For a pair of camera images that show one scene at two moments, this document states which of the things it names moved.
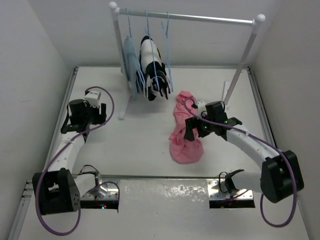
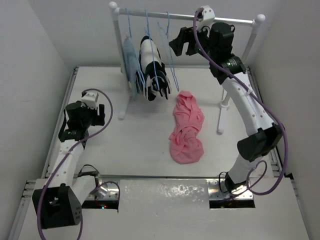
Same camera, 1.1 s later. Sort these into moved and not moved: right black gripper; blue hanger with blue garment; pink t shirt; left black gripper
Moved: right black gripper
Not moved: pink t shirt; blue hanger with blue garment; left black gripper
